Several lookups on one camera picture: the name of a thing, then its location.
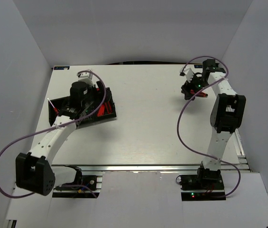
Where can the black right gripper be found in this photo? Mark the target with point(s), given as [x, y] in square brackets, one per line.
[188, 86]

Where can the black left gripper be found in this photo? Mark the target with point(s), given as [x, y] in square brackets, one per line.
[92, 89]

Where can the red black utility knife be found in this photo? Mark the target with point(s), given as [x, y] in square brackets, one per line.
[102, 110]

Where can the blue red screwdriver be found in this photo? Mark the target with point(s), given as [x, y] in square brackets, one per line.
[52, 109]

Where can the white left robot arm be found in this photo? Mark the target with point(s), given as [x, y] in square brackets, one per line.
[33, 169]

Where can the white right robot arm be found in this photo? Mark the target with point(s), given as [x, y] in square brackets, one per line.
[204, 174]

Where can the black three-compartment tray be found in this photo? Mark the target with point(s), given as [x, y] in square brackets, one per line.
[61, 102]

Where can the blue label left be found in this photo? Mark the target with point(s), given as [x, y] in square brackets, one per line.
[61, 68]

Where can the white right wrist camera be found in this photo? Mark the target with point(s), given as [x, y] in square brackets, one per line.
[188, 73]

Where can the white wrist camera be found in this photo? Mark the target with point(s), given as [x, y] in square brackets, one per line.
[85, 77]
[188, 73]

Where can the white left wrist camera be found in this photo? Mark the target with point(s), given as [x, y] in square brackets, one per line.
[85, 77]

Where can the aluminium front rail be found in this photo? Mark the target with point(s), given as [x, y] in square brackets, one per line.
[134, 167]

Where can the aluminium rail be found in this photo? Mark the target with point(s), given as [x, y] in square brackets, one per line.
[134, 167]
[238, 137]

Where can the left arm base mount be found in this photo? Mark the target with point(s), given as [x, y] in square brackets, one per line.
[93, 182]

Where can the aluminium right side rail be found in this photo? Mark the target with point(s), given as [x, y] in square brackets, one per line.
[238, 137]

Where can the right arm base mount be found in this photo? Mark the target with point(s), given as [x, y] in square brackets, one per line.
[193, 189]

